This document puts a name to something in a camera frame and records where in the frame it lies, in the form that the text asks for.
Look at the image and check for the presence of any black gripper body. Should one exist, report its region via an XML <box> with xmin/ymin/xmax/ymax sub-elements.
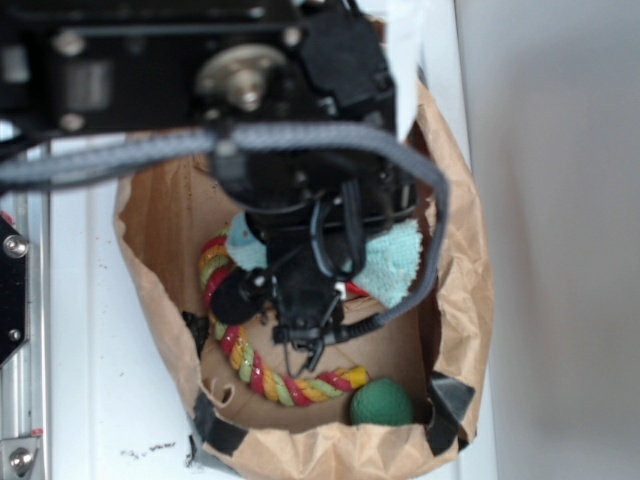
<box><xmin>212</xmin><ymin>149</ymin><xmax>416</xmax><ymax>371</ymax></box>

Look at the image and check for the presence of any light blue terry cloth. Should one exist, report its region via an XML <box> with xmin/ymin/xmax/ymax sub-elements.
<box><xmin>225</xmin><ymin>213</ymin><xmax>423</xmax><ymax>308</ymax></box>

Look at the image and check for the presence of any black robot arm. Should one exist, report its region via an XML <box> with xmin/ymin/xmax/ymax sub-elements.
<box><xmin>1</xmin><ymin>1</ymin><xmax>416</xmax><ymax>369</ymax></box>

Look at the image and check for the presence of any crumpled red paper ball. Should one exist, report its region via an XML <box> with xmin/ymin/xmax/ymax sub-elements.
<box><xmin>344</xmin><ymin>281</ymin><xmax>369</xmax><ymax>297</ymax></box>

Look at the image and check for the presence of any black foam microphone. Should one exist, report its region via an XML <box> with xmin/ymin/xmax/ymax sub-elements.
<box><xmin>210</xmin><ymin>269</ymin><xmax>266</xmax><ymax>326</ymax></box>

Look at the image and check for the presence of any brown paper bag liner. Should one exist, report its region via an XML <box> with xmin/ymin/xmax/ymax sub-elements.
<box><xmin>114</xmin><ymin>87</ymin><xmax>493</xmax><ymax>479</ymax></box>

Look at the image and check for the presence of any green rubber ball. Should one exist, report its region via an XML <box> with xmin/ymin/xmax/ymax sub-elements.
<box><xmin>350</xmin><ymin>379</ymin><xmax>414</xmax><ymax>426</ymax></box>

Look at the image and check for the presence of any multicolour twisted rope toy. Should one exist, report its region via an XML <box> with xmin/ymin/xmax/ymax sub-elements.
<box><xmin>198</xmin><ymin>228</ymin><xmax>370</xmax><ymax>407</ymax></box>

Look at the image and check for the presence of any grey braided cable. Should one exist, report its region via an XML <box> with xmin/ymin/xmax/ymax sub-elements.
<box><xmin>0</xmin><ymin>122</ymin><xmax>451</xmax><ymax>346</ymax></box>

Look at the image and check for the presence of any black metal bracket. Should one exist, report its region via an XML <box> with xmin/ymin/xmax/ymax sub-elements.
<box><xmin>0</xmin><ymin>210</ymin><xmax>30</xmax><ymax>366</ymax></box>

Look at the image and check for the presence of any aluminium frame rail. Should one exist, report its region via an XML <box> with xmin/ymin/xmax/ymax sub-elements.
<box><xmin>1</xmin><ymin>192</ymin><xmax>51</xmax><ymax>479</ymax></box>

